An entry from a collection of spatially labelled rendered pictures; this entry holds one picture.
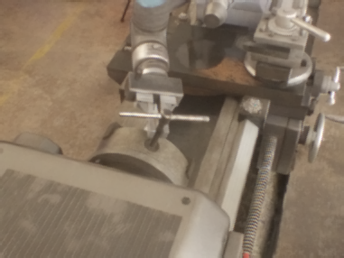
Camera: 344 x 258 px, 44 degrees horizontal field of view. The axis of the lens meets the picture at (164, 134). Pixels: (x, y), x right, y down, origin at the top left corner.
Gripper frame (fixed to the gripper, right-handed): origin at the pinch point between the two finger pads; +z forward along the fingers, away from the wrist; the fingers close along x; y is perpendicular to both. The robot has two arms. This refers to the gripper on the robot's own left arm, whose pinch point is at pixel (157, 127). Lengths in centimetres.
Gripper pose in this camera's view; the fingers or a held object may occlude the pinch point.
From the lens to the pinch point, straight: 96.8
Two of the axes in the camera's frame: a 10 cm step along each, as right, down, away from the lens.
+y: 2.9, -5.3, -8.0
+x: 9.5, 0.7, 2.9
